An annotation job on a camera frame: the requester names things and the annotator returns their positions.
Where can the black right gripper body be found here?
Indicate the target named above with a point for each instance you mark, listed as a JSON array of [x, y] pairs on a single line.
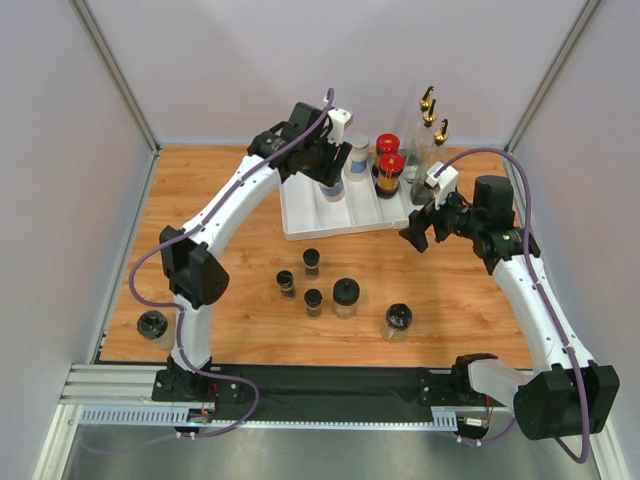
[[432, 223]]

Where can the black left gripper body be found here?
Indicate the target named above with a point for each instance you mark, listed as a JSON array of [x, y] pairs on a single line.
[[320, 158]]

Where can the tall jar white beads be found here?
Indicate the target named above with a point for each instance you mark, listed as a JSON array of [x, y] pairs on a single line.
[[334, 193]]

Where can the oil bottle with dark sauce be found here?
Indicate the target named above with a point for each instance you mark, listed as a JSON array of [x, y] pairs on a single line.
[[419, 193]]

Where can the white-contents jar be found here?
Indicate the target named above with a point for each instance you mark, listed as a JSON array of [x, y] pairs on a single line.
[[357, 162]]

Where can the red-lid sauce jar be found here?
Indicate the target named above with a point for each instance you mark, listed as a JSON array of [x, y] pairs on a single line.
[[386, 143], [390, 168]]

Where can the clear oil bottle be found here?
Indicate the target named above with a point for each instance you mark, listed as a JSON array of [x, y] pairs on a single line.
[[419, 138]]

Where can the tall bottle dark contents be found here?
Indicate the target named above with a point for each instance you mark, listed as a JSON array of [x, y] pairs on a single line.
[[429, 94]]

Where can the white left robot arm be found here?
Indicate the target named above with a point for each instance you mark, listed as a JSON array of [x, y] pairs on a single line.
[[191, 254]]

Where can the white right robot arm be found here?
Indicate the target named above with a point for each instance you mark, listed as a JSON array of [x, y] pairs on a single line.
[[567, 393]]

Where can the white divided tray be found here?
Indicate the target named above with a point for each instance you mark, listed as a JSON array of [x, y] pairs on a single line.
[[308, 214]]

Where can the small spice bottle upper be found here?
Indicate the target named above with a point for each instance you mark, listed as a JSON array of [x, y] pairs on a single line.
[[311, 259]]

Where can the black-lid glass jar right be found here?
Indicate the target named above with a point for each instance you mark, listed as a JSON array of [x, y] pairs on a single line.
[[397, 321]]

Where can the black-knob lid glass jar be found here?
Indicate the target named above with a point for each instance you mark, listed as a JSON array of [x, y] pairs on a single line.
[[346, 294]]

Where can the small black-cap spice bottle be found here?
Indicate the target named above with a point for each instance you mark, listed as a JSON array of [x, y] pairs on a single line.
[[285, 282]]

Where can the small spice bottle lower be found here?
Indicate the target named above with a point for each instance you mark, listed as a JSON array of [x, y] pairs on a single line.
[[313, 299]]

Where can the black base cloth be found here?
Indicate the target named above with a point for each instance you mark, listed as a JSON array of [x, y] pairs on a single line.
[[332, 394]]

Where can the black-lid jar near left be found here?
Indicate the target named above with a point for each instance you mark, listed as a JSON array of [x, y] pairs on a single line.
[[157, 329]]

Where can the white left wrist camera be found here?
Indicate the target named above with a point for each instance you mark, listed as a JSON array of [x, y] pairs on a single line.
[[340, 120]]

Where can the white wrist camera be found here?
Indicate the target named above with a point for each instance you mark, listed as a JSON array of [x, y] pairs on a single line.
[[441, 180], [340, 120]]

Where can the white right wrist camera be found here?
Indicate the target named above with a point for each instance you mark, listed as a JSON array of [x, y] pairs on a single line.
[[441, 180]]

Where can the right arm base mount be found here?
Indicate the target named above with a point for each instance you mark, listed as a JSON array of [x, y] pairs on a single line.
[[450, 387]]

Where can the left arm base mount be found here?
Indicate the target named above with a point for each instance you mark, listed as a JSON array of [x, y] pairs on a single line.
[[175, 384]]

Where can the aluminium frame rail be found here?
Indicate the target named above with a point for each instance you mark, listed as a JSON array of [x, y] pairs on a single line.
[[120, 394]]

